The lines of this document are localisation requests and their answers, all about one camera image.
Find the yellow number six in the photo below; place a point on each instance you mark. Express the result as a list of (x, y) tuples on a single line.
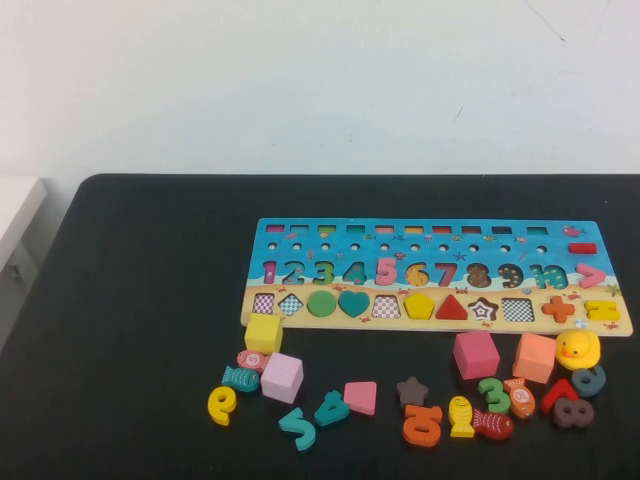
[(223, 414)]

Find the orange plus sign piece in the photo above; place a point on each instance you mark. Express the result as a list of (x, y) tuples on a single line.
[(560, 310)]

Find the green number three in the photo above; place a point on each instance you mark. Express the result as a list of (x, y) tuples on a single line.
[(502, 400)]

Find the red fish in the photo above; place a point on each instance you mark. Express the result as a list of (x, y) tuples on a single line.
[(496, 425)]

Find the wooden number shape puzzle board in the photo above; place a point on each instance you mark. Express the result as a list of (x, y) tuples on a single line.
[(450, 250)]

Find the green circle piece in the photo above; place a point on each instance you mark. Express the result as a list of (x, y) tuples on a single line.
[(322, 305)]

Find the red number seven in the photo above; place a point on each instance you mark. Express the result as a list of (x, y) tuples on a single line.
[(563, 390)]

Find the brown star piece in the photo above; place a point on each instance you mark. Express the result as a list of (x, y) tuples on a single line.
[(412, 392)]

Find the orange number ten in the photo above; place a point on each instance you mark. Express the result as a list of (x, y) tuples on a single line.
[(411, 430)]

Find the pink number five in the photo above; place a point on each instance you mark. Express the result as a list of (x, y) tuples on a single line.
[(380, 267)]

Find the light pink cube block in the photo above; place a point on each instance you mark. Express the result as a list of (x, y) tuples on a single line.
[(281, 378)]

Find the teal number five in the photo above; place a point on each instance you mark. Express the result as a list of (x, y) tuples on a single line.
[(303, 436)]

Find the teal number four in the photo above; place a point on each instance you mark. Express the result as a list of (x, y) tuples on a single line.
[(334, 410)]

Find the pink fish with five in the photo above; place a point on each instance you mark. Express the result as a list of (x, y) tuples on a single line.
[(251, 360)]

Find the red minus sign piece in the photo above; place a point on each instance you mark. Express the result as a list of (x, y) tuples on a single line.
[(584, 248)]

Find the grey-blue number nine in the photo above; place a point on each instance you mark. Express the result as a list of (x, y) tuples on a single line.
[(598, 378)]

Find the salmon orange cube block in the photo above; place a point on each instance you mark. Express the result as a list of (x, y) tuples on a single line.
[(533, 358)]

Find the orange fish with ten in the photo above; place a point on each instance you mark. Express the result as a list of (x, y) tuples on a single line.
[(521, 398)]

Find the yellow rubber duck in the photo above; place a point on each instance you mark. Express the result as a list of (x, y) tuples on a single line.
[(581, 348)]

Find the yellow cube block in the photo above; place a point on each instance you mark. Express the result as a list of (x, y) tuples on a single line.
[(262, 333)]

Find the pink trapezoid piece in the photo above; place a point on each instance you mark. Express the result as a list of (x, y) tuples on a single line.
[(362, 398)]

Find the teal heart piece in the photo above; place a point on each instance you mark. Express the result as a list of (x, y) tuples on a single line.
[(354, 304)]

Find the brown number eight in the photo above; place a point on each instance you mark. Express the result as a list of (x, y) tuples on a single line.
[(573, 413)]

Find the yellow pentagon piece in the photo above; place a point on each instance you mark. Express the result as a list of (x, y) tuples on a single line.
[(419, 306)]

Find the red triangle piece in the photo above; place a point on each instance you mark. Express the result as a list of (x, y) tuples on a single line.
[(453, 312)]

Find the magenta cube block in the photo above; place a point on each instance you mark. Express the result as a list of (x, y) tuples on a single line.
[(476, 355)]

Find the yellow fish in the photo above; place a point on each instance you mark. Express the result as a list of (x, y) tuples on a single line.
[(460, 413)]

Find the pink greater-than sign piece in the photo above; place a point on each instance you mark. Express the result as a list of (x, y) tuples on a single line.
[(598, 277)]

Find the teal striped fish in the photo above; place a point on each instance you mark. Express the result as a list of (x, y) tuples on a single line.
[(241, 380)]

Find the yellow equals sign piece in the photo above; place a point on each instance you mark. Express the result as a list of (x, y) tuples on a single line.
[(593, 310)]

